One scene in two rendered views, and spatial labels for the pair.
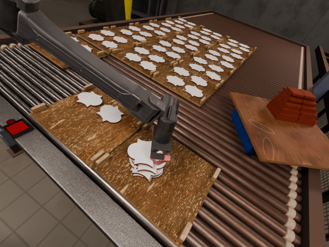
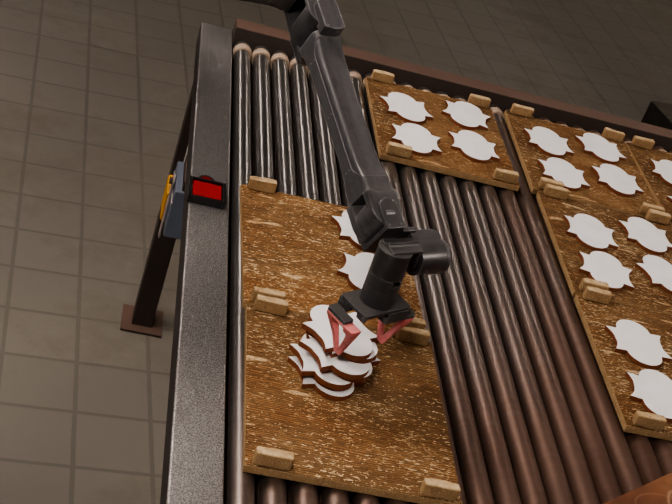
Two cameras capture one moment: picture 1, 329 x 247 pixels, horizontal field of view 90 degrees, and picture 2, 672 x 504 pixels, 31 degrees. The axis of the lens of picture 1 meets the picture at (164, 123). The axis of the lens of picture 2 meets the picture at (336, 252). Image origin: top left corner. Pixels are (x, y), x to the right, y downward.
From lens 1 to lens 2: 1.56 m
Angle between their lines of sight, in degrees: 42
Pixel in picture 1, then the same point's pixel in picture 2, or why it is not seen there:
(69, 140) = (254, 253)
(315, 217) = not seen: outside the picture
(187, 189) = (351, 451)
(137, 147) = not seen: hidden behind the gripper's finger
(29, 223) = (24, 470)
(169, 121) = (386, 251)
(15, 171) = (98, 358)
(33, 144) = (203, 224)
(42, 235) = not seen: outside the picture
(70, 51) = (332, 89)
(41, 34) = (318, 60)
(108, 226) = (186, 371)
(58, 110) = (288, 209)
